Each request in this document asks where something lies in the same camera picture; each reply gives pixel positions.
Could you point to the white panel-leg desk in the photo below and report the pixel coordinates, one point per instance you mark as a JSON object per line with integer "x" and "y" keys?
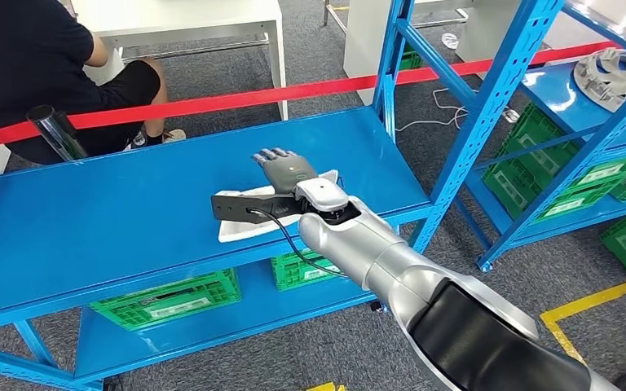
{"x": 361, "y": 32}

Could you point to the grey metal disc part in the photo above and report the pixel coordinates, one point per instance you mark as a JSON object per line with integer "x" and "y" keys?
{"x": 610, "y": 75}

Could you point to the white plastic shell part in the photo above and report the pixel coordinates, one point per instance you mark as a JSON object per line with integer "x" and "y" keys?
{"x": 248, "y": 229}

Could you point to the yellow floor tape square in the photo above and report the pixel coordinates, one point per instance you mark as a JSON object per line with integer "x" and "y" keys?
{"x": 588, "y": 300}
{"x": 324, "y": 387}

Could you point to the person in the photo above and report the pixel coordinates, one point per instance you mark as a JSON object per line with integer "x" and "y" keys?
{"x": 21, "y": 54}

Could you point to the red barrier belt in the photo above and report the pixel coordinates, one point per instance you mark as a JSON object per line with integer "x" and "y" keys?
{"x": 210, "y": 102}

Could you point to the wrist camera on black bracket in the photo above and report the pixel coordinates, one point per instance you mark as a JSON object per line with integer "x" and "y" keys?
{"x": 232, "y": 208}

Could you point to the white table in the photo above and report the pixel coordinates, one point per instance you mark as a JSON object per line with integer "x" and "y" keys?
{"x": 183, "y": 13}

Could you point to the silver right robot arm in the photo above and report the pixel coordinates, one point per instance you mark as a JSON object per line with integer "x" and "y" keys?
{"x": 378, "y": 259}

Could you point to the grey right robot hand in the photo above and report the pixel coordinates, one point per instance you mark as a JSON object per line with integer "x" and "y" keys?
{"x": 288, "y": 170}

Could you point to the tall blue steel rack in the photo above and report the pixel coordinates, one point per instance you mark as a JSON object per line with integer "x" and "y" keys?
{"x": 480, "y": 108}

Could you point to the black stanchion post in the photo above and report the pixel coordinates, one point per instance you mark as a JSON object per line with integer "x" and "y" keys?
{"x": 56, "y": 132}

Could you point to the low blue steel shelf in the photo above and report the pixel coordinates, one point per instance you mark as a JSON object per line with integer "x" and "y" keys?
{"x": 102, "y": 216}

